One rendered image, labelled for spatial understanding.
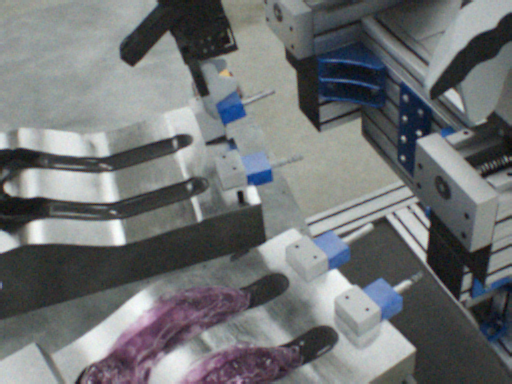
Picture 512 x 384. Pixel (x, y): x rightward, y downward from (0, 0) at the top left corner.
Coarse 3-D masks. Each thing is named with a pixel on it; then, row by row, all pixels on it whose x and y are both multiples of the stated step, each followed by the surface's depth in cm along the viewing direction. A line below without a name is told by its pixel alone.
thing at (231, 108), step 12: (228, 96) 116; (252, 96) 116; (264, 96) 116; (192, 108) 114; (204, 108) 113; (216, 108) 113; (228, 108) 114; (240, 108) 114; (204, 120) 113; (216, 120) 114; (228, 120) 115; (204, 132) 114; (216, 132) 115
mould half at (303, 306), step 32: (256, 256) 103; (160, 288) 95; (288, 288) 99; (320, 288) 98; (128, 320) 93; (256, 320) 94; (288, 320) 95; (320, 320) 94; (384, 320) 93; (32, 352) 88; (64, 352) 93; (96, 352) 92; (192, 352) 88; (352, 352) 91; (384, 352) 90
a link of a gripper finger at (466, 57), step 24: (480, 0) 34; (504, 0) 33; (456, 24) 33; (480, 24) 32; (504, 24) 33; (456, 48) 31; (480, 48) 32; (504, 48) 35; (432, 72) 31; (456, 72) 31; (480, 72) 35; (504, 72) 36; (432, 96) 31; (480, 96) 36; (480, 120) 37
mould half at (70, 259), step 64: (128, 128) 121; (192, 128) 119; (0, 192) 106; (64, 192) 108; (128, 192) 111; (256, 192) 107; (0, 256) 98; (64, 256) 101; (128, 256) 105; (192, 256) 109; (0, 320) 106
